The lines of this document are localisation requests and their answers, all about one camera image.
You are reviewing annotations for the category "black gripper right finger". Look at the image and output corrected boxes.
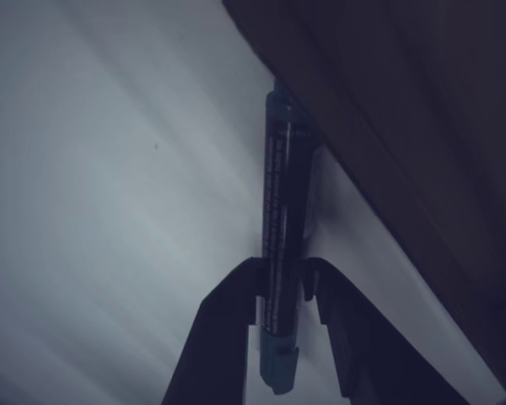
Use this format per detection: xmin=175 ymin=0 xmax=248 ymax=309
xmin=302 ymin=255 xmax=476 ymax=405

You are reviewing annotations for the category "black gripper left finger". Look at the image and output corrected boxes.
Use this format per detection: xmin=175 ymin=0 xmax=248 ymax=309
xmin=159 ymin=255 xmax=265 ymax=405

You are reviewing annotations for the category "green black marker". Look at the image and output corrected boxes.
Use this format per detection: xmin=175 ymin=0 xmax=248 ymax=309
xmin=259 ymin=82 xmax=313 ymax=397

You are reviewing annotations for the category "open brown cardboard box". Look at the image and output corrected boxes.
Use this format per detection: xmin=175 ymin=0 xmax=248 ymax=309
xmin=221 ymin=0 xmax=506 ymax=397

